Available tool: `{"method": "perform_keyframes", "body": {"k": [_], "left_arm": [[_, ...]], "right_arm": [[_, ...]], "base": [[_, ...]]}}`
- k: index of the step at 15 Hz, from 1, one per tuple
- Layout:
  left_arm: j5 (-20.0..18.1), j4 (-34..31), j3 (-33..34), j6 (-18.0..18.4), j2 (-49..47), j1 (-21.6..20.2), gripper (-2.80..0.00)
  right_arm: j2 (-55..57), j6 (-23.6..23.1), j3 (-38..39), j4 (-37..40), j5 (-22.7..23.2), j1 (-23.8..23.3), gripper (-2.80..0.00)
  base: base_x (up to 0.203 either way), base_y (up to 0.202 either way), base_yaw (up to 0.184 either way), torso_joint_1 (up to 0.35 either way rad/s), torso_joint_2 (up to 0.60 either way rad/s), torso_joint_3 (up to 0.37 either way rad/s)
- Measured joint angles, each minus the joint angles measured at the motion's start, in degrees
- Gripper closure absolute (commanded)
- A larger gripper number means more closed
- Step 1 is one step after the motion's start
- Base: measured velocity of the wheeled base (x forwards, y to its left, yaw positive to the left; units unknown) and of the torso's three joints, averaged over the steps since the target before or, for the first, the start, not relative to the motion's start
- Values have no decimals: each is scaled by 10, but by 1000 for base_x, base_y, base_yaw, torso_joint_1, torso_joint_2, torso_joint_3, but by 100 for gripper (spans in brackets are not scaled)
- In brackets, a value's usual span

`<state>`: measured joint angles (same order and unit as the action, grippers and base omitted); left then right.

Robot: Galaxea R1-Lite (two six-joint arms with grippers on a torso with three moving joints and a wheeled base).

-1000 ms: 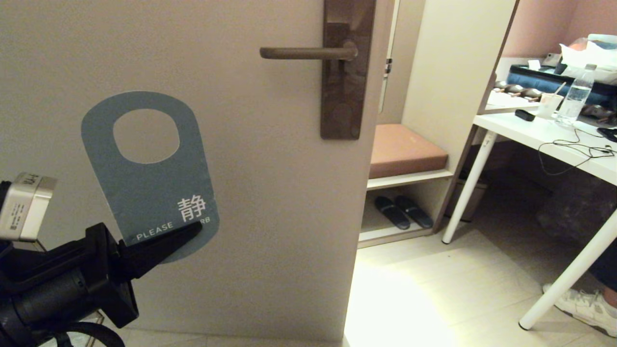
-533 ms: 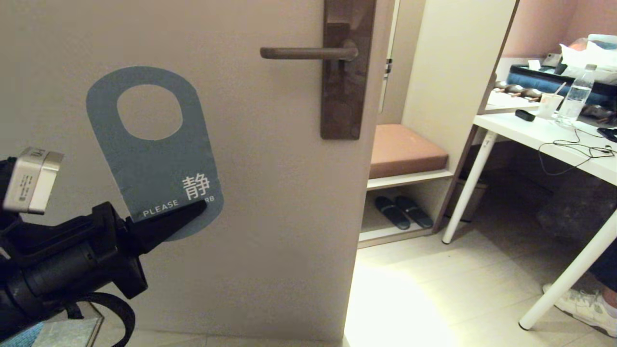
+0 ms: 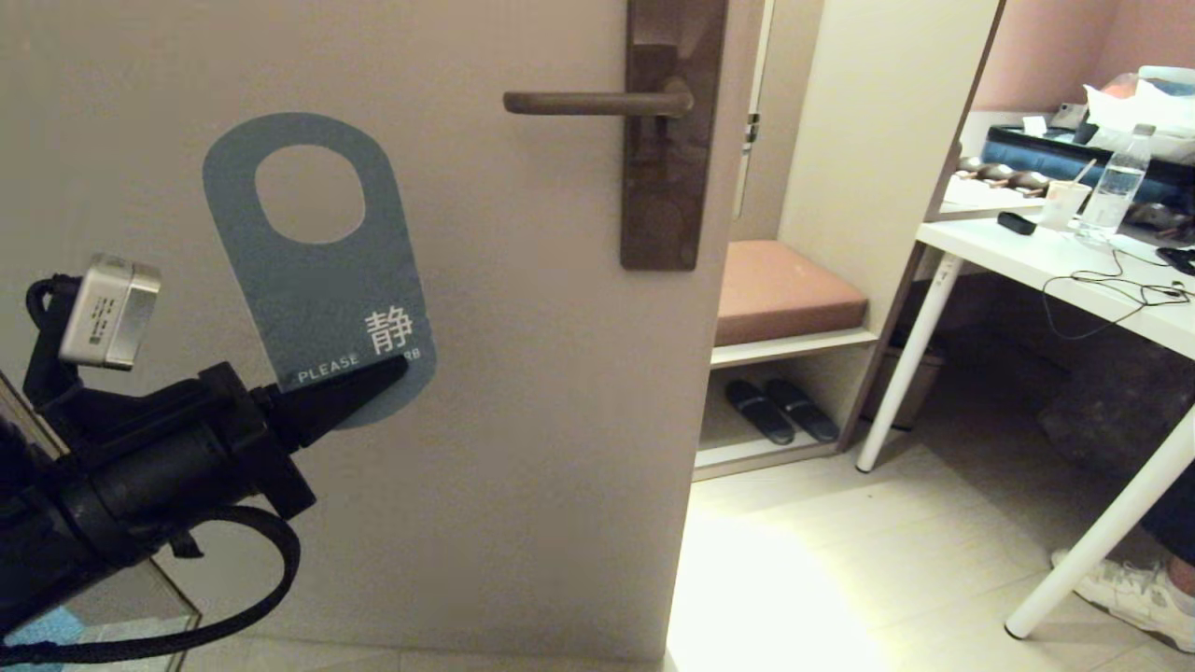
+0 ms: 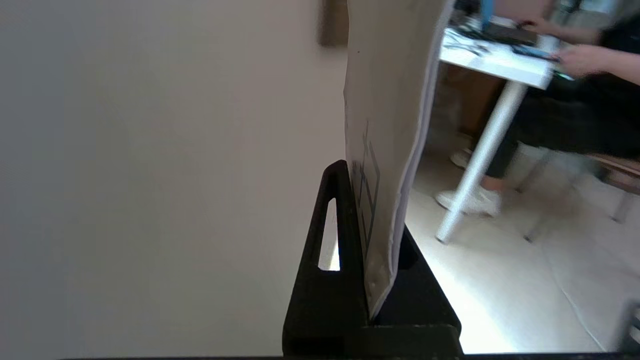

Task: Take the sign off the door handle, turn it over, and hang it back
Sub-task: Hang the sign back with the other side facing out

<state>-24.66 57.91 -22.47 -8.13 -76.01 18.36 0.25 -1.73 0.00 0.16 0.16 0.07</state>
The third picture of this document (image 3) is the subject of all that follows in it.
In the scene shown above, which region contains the blue do-not-disturb door sign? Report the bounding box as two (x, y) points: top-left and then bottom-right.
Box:
(203, 112), (438, 430)

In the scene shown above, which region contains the beige room door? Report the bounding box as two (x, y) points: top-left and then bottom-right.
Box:
(0, 0), (771, 659)

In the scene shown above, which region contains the brown door lock plate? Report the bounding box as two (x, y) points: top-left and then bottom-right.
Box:
(621, 0), (729, 272)

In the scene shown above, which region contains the dark slipper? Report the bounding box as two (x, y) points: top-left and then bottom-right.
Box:
(766, 377), (839, 442)
(726, 379), (795, 445)

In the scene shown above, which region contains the brown bench cushion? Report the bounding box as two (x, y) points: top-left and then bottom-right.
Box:
(716, 241), (869, 347)

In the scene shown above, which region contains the brown waste bin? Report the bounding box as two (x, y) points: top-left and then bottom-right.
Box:
(864, 331), (944, 432)

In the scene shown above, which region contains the cream wardrobe bench unit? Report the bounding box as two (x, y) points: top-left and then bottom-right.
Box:
(696, 0), (1007, 482)

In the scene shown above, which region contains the white paper sheet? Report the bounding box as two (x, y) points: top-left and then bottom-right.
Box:
(941, 177), (1039, 214)

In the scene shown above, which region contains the white table with round legs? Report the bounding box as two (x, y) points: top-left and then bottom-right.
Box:
(855, 217), (1195, 641)

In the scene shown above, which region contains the dark blue tray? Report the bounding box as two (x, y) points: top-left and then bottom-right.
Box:
(981, 127), (1195, 208)

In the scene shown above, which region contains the white paper cup with stick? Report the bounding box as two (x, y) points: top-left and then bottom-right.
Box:
(1039, 161), (1096, 232)

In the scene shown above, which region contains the clear plastic water bottle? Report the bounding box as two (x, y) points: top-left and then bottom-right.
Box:
(1075, 125), (1156, 246)

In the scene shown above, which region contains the white sneaker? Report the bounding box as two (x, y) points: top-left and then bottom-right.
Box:
(1050, 547), (1195, 654)

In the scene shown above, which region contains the white plastic bag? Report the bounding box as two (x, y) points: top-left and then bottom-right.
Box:
(1083, 67), (1195, 167)

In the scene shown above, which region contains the person leg in dark trousers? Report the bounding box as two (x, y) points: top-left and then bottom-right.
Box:
(1134, 406), (1195, 598)

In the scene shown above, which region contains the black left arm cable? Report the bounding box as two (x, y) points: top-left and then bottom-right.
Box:
(0, 507), (302, 665)

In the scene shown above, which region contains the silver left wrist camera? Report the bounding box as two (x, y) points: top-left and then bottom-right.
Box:
(59, 254), (162, 371)

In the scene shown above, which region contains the bronze door handle lever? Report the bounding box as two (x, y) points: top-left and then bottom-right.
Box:
(503, 79), (696, 118)

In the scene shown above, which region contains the thin black cable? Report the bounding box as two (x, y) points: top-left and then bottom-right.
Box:
(1039, 247), (1193, 342)

